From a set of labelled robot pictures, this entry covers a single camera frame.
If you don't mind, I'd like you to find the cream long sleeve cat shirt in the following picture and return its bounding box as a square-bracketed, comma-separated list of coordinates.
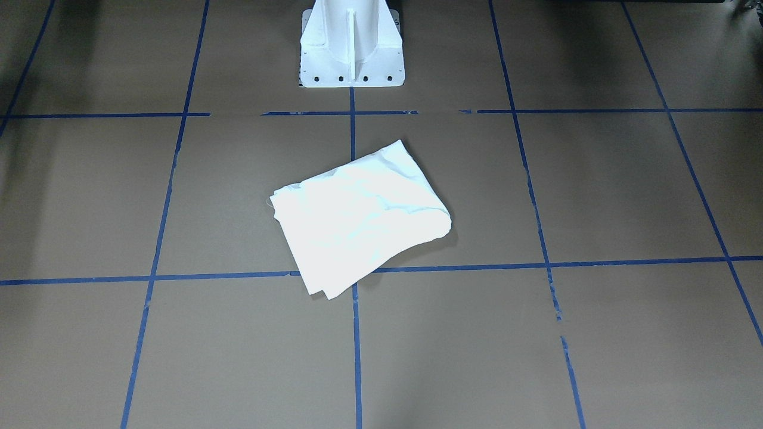
[269, 141, 452, 300]

